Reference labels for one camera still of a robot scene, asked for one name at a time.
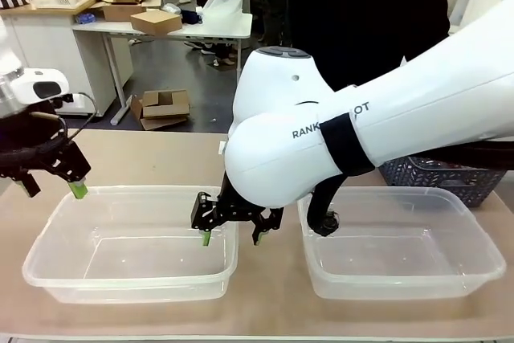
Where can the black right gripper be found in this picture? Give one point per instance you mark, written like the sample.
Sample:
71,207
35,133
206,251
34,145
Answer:
237,208

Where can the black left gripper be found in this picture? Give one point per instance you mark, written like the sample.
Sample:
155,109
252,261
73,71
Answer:
28,142

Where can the clear plastic container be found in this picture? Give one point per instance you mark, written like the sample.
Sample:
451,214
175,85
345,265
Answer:
128,258
401,254

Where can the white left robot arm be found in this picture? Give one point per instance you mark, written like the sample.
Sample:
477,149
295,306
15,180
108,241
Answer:
28,82

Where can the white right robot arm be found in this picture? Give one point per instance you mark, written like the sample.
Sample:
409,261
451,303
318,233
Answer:
401,118

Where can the dark grey perforated basket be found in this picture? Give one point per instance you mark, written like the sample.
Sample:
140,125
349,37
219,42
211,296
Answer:
433,178

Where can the white cabinet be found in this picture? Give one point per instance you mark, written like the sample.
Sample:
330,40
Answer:
60,46

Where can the open cardboard box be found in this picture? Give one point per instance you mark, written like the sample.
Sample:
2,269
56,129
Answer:
124,3
164,108

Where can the blue packet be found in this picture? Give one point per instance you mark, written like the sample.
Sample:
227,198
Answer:
85,18

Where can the closed cardboard box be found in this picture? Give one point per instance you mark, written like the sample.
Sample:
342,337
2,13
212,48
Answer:
156,21

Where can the white background table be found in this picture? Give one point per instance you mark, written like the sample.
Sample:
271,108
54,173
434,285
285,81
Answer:
225,27

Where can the dark blue cloth item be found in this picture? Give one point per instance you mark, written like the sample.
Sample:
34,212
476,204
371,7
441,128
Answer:
190,17

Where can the person in black clothes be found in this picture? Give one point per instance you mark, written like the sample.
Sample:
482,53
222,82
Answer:
361,17

